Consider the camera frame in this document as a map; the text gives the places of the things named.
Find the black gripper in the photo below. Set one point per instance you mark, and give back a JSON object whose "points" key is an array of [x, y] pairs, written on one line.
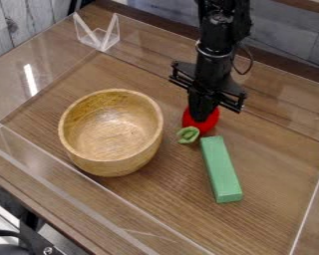
{"points": [[207, 81]]}

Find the red plush strawberry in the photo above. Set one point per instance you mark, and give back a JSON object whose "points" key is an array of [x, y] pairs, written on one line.
{"points": [[194, 129]]}

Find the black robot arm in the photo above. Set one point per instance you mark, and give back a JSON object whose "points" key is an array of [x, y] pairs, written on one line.
{"points": [[225, 25]]}

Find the wooden bowl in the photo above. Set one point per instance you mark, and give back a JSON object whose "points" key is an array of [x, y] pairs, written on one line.
{"points": [[110, 131]]}

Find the green rectangular block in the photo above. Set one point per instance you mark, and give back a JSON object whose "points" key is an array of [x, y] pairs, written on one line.
{"points": [[223, 179]]}

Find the clear acrylic tray walls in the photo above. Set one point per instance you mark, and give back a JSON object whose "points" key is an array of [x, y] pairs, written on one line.
{"points": [[159, 211]]}

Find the black metal bracket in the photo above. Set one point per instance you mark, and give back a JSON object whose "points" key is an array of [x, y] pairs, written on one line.
{"points": [[36, 242]]}

